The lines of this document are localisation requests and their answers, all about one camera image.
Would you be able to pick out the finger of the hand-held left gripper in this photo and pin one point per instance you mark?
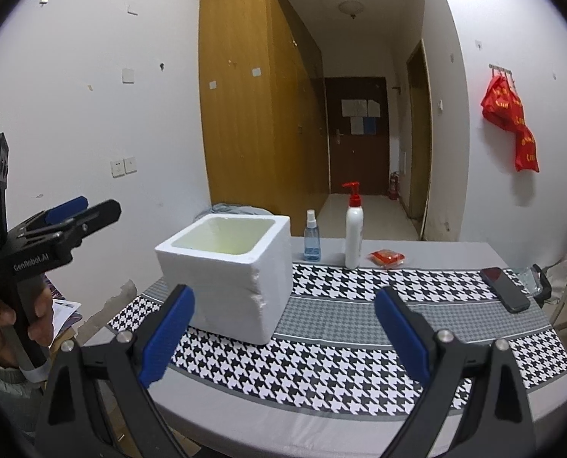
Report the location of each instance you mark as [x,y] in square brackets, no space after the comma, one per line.
[66,210]
[100,219]

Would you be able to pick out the clear plastic bag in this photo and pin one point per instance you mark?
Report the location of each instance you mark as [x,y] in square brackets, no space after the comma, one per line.
[534,284]

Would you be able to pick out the clear blue spray bottle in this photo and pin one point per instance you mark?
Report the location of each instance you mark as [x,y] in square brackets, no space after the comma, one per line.
[312,243]

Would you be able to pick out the blue paper notice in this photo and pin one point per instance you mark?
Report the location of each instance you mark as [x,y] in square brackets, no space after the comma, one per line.
[369,126]

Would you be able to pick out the blue grey cloth pile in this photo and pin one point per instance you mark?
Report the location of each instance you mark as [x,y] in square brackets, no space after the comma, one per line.
[240,209]

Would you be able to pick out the white paper sheet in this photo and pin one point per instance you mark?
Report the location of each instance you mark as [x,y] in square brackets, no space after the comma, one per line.
[66,308]

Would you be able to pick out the large white paper notice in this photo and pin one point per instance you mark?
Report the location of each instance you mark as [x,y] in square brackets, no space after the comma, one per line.
[354,108]

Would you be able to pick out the red printed bag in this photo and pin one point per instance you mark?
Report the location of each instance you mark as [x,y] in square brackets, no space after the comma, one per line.
[526,150]
[500,105]

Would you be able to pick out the square white wall plate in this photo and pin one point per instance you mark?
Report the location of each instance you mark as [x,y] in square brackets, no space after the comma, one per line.
[129,75]

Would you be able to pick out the small white paper notice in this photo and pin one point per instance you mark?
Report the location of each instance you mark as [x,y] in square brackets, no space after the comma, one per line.
[372,108]

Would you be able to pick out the white foam box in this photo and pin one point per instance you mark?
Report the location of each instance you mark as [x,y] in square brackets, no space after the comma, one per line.
[226,291]

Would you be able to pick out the tilted white wall plate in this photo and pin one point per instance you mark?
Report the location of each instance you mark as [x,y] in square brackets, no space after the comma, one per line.
[133,9]

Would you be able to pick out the white red pump bottle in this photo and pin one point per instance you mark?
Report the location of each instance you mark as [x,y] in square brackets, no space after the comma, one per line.
[354,238]

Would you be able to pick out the light wooden side door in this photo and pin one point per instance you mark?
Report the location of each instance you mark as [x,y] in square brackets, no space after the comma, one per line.
[419,152]

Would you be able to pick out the dark brown door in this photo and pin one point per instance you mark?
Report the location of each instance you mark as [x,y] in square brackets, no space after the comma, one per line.
[360,162]

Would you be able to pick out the red snack packet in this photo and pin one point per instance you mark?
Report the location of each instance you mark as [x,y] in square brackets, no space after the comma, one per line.
[386,257]

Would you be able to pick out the black smartphone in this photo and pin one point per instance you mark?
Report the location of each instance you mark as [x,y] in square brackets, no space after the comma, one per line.
[505,291]

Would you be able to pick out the red fire extinguisher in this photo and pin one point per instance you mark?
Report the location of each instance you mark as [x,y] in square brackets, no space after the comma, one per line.
[394,186]

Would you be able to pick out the white wall socket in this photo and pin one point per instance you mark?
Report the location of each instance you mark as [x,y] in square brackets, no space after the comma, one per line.
[117,168]

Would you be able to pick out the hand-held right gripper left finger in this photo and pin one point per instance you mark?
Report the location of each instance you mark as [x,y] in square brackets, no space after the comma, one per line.
[166,334]

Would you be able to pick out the patterned dark cloth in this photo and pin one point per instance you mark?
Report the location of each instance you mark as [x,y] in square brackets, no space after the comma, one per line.
[64,327]

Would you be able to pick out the houndstooth table cloth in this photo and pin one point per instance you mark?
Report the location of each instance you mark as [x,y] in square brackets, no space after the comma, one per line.
[336,324]

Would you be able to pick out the metal wall hook rack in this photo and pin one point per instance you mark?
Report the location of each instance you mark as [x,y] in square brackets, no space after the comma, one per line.
[500,68]

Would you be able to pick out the wooden wardrobe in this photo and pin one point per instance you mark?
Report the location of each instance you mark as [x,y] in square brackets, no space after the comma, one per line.
[250,143]

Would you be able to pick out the square white paper notice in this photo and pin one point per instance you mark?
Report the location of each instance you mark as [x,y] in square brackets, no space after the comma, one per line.
[357,125]

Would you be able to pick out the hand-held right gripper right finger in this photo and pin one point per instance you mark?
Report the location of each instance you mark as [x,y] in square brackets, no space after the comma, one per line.
[400,338]

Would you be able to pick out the white wall switch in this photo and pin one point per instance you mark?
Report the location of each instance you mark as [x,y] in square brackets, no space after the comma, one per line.
[130,165]

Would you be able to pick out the person's left forearm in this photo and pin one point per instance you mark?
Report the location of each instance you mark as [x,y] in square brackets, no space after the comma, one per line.
[2,396]

